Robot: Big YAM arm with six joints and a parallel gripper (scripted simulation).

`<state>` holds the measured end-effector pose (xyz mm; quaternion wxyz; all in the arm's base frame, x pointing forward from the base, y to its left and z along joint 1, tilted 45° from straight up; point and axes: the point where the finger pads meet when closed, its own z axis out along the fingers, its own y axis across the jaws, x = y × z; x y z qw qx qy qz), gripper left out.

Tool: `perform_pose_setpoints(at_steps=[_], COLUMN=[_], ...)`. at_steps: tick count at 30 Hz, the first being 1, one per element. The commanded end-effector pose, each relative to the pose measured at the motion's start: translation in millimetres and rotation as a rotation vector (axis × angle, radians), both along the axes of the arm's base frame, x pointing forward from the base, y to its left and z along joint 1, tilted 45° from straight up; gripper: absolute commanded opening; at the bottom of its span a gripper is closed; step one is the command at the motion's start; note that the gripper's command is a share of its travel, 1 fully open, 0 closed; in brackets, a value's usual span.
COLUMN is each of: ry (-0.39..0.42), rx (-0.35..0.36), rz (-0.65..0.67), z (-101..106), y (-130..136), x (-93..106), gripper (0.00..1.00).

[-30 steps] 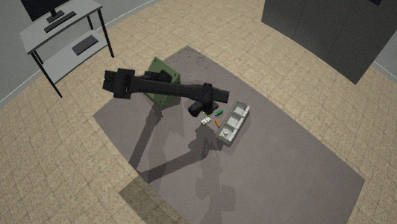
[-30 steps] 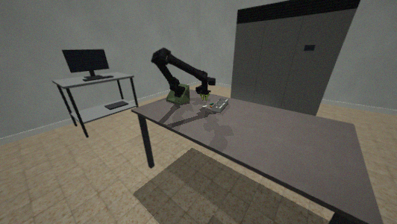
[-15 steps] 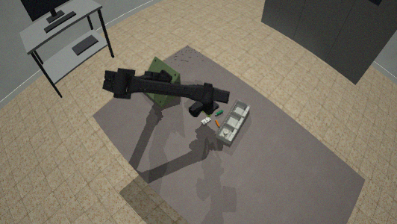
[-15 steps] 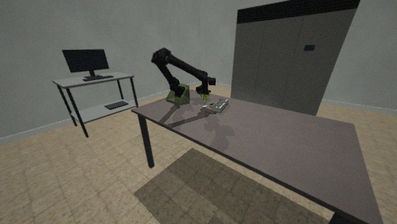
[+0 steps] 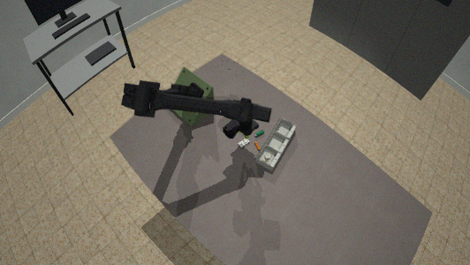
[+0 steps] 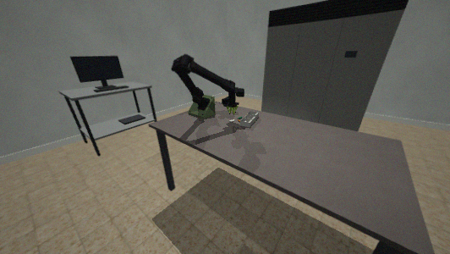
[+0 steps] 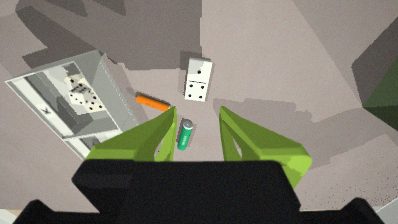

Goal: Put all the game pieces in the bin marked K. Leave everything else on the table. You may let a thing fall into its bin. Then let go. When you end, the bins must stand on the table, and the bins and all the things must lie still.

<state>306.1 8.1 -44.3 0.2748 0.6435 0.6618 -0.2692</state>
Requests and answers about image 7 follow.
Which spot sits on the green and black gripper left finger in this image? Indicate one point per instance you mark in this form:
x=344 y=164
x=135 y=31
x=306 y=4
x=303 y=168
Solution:
x=140 y=142

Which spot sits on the white rack of three labelled bins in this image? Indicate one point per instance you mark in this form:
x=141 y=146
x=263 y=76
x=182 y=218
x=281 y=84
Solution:
x=81 y=127

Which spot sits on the orange battery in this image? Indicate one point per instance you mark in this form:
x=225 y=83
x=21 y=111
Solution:
x=152 y=103

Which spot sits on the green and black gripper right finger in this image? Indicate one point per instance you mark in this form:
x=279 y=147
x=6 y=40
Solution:
x=259 y=143

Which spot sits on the green battery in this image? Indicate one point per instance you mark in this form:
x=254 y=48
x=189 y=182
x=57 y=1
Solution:
x=185 y=135

